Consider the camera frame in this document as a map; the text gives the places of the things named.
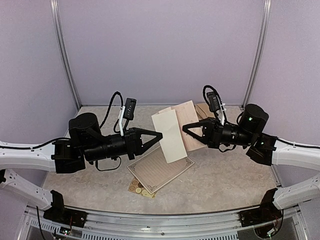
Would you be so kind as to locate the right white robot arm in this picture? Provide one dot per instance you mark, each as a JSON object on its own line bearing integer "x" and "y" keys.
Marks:
{"x": 263, "y": 149}

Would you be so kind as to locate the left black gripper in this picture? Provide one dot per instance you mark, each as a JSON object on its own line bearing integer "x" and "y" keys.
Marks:
{"x": 133, "y": 142}

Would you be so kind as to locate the left aluminium frame post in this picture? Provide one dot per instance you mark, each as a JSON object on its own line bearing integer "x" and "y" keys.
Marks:
{"x": 54, "y": 5}

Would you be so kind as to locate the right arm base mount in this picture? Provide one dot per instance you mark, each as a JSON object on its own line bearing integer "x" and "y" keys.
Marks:
{"x": 266, "y": 211}

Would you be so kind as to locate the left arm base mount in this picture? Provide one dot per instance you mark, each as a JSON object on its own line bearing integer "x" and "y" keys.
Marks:
{"x": 60, "y": 214}

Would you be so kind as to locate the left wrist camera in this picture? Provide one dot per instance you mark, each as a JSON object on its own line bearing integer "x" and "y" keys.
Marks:
{"x": 126, "y": 114}

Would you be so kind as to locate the round sticker sheet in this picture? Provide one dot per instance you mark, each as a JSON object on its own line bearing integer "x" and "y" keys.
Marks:
{"x": 136, "y": 187}

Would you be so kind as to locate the ornate bordered letter paper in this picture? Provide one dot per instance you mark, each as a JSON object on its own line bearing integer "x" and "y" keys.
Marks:
{"x": 153, "y": 171}

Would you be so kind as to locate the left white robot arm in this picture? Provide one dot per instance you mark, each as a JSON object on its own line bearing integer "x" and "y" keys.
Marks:
{"x": 68, "y": 155}

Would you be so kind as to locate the brown kraft envelope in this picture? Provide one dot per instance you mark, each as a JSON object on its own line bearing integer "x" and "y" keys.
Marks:
{"x": 203, "y": 111}

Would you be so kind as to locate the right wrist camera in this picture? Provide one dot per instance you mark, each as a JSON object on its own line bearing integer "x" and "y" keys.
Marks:
{"x": 216, "y": 106}

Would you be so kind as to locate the front aluminium rail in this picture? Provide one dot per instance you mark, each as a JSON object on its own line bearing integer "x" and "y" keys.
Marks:
{"x": 103, "y": 225}

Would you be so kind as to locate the aluminium frame post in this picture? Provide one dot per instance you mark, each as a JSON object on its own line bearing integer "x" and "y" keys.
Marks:
{"x": 54, "y": 5}
{"x": 258, "y": 52}

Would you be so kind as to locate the right aluminium frame post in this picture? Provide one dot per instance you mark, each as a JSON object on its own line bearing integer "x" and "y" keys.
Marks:
{"x": 258, "y": 52}

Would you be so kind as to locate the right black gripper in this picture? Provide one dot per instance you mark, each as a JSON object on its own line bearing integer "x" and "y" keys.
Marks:
{"x": 212, "y": 132}

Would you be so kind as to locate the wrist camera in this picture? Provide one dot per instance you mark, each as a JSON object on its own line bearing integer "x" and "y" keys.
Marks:
{"x": 126, "y": 114}
{"x": 216, "y": 106}

